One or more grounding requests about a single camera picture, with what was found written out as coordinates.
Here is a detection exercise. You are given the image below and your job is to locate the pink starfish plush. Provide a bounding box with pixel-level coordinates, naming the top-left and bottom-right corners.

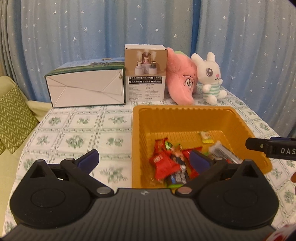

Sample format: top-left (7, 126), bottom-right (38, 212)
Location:
top-left (166, 48), bottom-right (198, 105)

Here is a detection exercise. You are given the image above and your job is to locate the green zigzag cushion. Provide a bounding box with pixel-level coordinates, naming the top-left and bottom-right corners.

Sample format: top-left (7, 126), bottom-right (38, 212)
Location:
top-left (1, 86), bottom-right (39, 153)

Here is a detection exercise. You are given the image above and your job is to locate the right hand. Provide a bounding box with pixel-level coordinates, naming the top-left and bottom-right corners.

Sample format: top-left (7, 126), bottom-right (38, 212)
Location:
top-left (290, 172), bottom-right (296, 183)

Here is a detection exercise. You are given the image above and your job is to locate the brown humidifier box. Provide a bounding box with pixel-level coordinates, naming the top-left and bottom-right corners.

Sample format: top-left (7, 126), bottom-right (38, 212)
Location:
top-left (125, 44), bottom-right (168, 101)

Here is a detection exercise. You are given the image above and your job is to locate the floral tablecloth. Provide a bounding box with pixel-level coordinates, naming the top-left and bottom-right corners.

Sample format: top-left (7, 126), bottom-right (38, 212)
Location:
top-left (3, 90), bottom-right (295, 235)

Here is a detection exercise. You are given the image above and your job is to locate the blue star curtain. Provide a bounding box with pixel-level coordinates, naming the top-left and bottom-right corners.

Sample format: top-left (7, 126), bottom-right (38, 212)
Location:
top-left (1, 1), bottom-right (295, 136)

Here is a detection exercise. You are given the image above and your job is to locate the white bunny plush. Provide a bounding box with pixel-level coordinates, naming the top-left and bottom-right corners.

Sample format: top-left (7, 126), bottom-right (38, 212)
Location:
top-left (191, 52), bottom-right (227, 105)

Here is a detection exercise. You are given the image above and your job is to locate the green-wrapped brown candy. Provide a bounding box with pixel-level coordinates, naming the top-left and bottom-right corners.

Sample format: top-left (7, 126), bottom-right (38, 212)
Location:
top-left (165, 141), bottom-right (184, 161)

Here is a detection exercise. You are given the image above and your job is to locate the clear black snack packet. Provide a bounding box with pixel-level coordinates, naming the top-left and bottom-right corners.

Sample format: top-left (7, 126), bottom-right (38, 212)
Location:
top-left (208, 141), bottom-right (242, 164)

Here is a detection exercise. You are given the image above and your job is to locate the yellow candy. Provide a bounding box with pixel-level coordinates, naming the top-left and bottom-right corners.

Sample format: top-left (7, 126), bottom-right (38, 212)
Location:
top-left (200, 131), bottom-right (214, 144)

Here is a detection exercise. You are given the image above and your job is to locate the white green carton box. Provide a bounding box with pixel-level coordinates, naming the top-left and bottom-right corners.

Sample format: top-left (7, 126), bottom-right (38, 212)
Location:
top-left (45, 57), bottom-right (126, 108)

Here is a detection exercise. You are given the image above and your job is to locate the orange plastic tray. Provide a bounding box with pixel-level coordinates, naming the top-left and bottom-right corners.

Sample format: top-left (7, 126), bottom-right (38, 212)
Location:
top-left (132, 105), bottom-right (272, 189)

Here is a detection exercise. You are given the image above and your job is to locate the red gold candy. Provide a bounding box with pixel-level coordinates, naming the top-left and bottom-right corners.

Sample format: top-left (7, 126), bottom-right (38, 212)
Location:
top-left (154, 138), bottom-right (169, 155)

